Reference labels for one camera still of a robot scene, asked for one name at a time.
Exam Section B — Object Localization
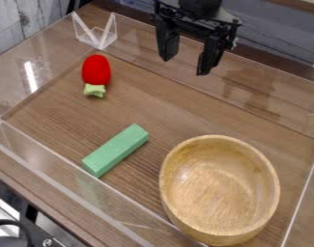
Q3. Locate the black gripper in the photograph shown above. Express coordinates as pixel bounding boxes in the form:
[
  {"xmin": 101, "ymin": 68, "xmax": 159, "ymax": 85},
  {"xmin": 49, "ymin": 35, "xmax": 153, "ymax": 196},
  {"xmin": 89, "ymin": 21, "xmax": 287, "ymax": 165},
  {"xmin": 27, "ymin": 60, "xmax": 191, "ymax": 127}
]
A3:
[{"xmin": 155, "ymin": 0, "xmax": 242, "ymax": 75}]

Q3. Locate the green rectangular block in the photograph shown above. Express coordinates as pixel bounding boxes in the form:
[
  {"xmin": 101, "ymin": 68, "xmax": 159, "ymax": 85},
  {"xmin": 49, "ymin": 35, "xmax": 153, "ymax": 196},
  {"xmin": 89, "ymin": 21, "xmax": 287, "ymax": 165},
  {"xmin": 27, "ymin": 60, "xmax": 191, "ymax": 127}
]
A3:
[{"xmin": 82, "ymin": 123, "xmax": 149, "ymax": 178}]

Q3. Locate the brown wooden bowl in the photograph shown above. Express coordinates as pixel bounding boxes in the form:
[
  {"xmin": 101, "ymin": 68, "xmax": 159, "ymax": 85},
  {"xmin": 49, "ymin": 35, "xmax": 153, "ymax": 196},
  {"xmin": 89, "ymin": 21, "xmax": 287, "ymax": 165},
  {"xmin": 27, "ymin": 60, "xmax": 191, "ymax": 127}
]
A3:
[{"xmin": 159, "ymin": 135, "xmax": 281, "ymax": 246}]

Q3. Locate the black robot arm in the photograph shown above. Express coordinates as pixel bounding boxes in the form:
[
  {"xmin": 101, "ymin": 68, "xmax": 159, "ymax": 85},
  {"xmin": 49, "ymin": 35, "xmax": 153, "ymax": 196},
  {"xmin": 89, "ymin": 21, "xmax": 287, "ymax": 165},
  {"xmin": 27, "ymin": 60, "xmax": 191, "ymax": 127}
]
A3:
[{"xmin": 155, "ymin": 0, "xmax": 242, "ymax": 75}]

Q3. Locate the red plush strawberry toy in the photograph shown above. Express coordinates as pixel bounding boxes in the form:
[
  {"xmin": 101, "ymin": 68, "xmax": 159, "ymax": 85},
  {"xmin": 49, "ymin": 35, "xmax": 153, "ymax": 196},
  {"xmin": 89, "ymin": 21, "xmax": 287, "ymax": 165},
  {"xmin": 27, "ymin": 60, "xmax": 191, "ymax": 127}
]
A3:
[{"xmin": 82, "ymin": 54, "xmax": 112, "ymax": 97}]

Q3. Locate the clear acrylic corner bracket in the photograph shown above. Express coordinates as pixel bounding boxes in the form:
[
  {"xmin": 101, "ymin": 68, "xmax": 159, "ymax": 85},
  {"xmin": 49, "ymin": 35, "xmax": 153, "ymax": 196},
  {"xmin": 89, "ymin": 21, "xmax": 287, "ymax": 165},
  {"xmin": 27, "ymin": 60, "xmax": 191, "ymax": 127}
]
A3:
[{"xmin": 72, "ymin": 13, "xmax": 119, "ymax": 50}]

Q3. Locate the clear acrylic enclosure wall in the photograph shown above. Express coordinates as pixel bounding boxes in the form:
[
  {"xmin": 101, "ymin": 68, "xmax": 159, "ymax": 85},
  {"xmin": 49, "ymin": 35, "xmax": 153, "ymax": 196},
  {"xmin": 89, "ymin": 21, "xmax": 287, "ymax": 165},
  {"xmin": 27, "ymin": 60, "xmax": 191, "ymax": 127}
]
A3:
[{"xmin": 0, "ymin": 118, "xmax": 206, "ymax": 247}]

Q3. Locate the black metal table frame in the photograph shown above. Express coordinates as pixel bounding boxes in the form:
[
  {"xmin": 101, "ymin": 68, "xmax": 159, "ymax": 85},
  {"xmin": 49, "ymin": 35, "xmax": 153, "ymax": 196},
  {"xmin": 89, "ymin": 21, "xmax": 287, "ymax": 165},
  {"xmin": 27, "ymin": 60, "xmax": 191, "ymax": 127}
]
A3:
[{"xmin": 19, "ymin": 205, "xmax": 85, "ymax": 247}]

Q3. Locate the black cable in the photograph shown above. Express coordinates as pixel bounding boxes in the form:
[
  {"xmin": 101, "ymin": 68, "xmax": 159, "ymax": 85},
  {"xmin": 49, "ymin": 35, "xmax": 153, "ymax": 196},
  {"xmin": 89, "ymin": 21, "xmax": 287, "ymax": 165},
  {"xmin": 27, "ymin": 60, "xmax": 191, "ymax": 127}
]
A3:
[{"xmin": 0, "ymin": 219, "xmax": 35, "ymax": 247}]

